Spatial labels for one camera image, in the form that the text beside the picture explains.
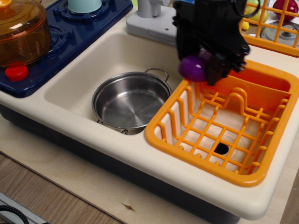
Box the red toy fruit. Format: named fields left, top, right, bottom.
left=273, top=0, right=299, bottom=21

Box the aluminium rail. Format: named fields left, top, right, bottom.
left=0, top=183, right=47, bottom=224

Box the cream toy sink unit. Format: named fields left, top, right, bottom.
left=0, top=18, right=299, bottom=221

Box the light wooden base board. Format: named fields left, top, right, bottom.
left=0, top=115, right=299, bottom=224

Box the navy blue toy stove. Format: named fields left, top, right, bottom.
left=0, top=0, right=133, bottom=98

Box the steel pot lid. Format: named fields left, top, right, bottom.
left=260, top=21, right=299, bottom=48

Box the amber glass pot with lid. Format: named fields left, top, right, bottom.
left=0, top=0, right=52, bottom=67

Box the stainless steel pan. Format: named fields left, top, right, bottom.
left=92, top=67, right=172, bottom=135

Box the grey toy faucet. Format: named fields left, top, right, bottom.
left=126, top=0, right=177, bottom=46

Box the light teal cup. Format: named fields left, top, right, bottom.
left=67, top=0, right=102, bottom=14

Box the purple toy eggplant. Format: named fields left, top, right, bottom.
left=178, top=48, right=212, bottom=82

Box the orange dish rack basket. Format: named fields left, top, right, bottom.
left=145, top=61, right=299, bottom=188

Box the green yellow toy pear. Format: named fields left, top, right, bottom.
left=244, top=0, right=263, bottom=21

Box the red stove knob front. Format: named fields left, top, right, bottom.
left=5, top=65, right=29, bottom=82

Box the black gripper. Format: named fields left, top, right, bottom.
left=173, top=0, right=250, bottom=86

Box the yellow toy corn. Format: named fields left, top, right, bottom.
left=241, top=21, right=250, bottom=31

